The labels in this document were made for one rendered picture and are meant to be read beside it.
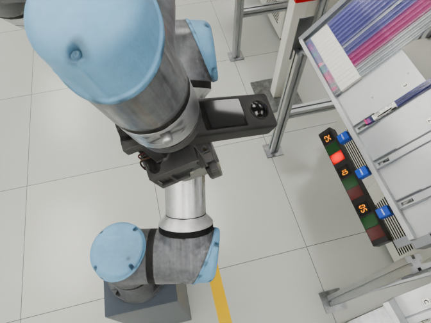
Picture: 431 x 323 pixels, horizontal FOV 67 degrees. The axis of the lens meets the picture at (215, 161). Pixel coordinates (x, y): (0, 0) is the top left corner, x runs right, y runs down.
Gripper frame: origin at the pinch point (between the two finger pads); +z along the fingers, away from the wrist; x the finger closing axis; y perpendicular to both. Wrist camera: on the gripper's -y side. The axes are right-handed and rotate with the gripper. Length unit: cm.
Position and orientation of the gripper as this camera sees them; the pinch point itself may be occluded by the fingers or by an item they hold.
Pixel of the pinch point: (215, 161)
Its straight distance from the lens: 51.1
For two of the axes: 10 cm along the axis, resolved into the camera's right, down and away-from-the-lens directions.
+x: 3.5, 8.8, -3.1
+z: 1.6, 2.7, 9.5
